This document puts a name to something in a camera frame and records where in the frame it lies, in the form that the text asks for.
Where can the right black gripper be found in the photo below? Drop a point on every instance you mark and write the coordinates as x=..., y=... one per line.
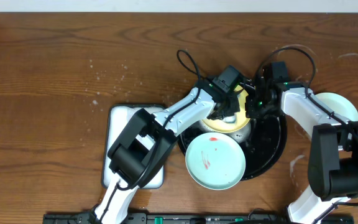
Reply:
x=251, y=111

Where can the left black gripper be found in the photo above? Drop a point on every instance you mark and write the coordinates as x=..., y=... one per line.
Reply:
x=225, y=109

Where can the green yellow foamy sponge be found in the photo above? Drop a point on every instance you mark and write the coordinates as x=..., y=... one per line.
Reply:
x=229, y=119

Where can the yellow plate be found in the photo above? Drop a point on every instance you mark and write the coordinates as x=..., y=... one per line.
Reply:
x=241, y=119

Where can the mint green plate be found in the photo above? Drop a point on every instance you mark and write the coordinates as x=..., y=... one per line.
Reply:
x=339, y=104
x=215, y=161

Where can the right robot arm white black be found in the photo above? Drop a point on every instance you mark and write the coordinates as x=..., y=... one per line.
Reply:
x=333, y=160

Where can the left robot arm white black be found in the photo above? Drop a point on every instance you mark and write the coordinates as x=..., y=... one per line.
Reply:
x=141, y=148

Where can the round black tray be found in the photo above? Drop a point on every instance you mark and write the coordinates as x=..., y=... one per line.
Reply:
x=262, y=140

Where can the black rectangular tray with foam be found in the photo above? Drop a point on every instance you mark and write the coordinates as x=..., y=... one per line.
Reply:
x=118, y=117

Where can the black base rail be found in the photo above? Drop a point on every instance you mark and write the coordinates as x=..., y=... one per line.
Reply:
x=255, y=216

